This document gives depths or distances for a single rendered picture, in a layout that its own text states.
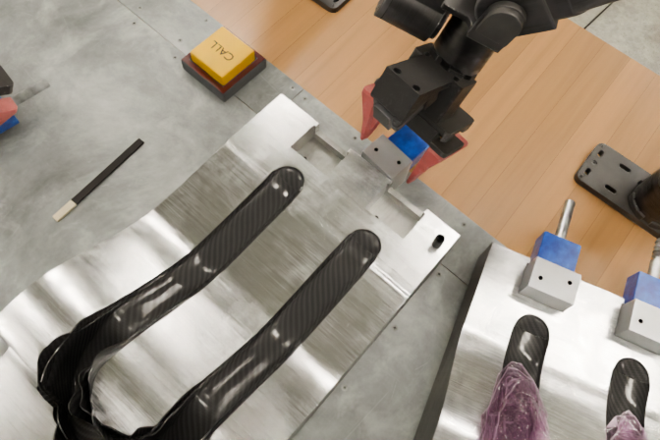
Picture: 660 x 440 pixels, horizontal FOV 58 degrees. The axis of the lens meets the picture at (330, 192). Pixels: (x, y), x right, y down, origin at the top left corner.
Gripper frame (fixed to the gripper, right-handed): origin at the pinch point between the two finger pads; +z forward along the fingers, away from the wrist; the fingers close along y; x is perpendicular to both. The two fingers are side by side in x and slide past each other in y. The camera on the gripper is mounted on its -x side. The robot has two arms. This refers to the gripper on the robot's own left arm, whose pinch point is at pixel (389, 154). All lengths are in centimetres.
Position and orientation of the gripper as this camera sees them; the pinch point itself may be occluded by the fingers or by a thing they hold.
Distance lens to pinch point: 72.1
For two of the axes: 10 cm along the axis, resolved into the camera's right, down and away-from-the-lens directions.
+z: -4.1, 6.6, 6.3
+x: 6.0, -3.2, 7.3
